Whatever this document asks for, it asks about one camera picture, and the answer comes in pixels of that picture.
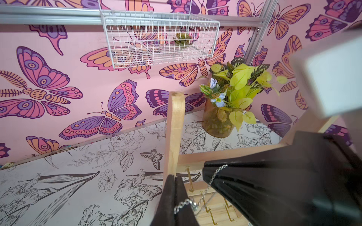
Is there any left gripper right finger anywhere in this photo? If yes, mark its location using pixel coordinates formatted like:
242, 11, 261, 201
175, 176, 199, 226

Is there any wooden jewelry display stand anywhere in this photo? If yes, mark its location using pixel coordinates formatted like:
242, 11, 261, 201
164, 92, 348, 226

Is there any small succulent in basket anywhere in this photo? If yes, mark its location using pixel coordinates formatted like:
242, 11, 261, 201
174, 33, 191, 48

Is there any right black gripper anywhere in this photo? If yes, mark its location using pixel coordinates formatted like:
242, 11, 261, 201
203, 132, 362, 226

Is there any white wire basket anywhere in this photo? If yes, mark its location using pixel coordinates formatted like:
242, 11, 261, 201
100, 10, 220, 69

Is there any silver pendant necklace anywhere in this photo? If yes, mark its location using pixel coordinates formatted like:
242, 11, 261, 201
173, 163, 229, 217

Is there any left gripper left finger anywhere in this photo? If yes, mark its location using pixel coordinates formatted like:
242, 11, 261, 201
151, 175, 175, 226

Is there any potted green plant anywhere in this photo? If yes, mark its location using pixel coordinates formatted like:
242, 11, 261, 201
199, 57, 273, 138

